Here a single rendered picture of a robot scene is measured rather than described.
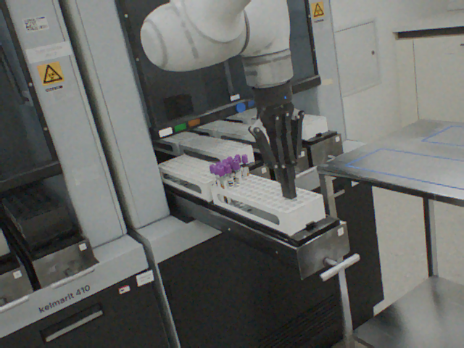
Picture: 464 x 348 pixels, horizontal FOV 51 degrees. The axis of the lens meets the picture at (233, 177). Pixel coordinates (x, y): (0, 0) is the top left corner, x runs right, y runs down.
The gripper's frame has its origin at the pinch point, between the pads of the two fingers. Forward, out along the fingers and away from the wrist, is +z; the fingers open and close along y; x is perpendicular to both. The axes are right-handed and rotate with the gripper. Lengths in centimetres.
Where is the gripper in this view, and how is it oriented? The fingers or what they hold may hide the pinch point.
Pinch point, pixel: (287, 181)
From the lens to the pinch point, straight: 100.1
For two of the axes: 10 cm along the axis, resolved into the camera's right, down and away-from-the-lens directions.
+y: -8.1, 3.4, -4.7
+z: 1.9, 9.2, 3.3
